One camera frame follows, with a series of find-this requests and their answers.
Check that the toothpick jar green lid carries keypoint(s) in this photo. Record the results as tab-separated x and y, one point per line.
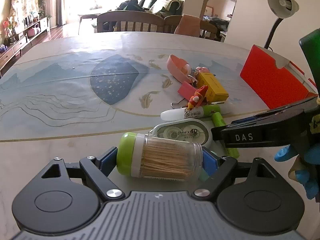
165	158

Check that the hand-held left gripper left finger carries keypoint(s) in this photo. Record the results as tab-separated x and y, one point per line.
110	158

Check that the wooden dining chair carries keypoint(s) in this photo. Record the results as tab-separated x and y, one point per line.
210	30
130	17

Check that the dark clothing pile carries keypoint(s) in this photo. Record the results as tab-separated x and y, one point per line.
130	5

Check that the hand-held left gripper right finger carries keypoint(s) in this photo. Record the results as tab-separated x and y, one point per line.
209	163

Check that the grey curtain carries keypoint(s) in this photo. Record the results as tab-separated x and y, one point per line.
59	2

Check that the potted green plant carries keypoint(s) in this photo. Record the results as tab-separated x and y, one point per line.
43	2

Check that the wooden television cabinet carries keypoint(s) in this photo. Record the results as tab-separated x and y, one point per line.
15	45

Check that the white desk lamp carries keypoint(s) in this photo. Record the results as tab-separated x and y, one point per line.
277	2

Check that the green highlighter white cap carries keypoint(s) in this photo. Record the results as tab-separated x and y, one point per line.
218	120
192	112

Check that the white correction tape dispenser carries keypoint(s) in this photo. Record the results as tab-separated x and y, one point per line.
185	132

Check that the red cardboard box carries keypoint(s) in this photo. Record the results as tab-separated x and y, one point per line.
270	80

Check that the floral cloth cover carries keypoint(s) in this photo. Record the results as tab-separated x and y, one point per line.
23	0

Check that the coffee table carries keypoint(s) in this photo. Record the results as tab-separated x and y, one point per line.
90	15

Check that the pink cloth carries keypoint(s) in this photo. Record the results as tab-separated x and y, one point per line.
187	26

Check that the small yellow box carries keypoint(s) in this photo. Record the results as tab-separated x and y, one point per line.
213	86

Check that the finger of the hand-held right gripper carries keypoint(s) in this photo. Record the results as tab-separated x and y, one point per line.
270	135
287	108

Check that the sofa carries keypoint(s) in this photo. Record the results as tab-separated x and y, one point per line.
172	5

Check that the printed table mat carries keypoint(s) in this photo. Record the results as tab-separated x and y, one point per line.
75	87

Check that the person's right hand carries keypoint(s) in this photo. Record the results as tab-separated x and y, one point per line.
283	155

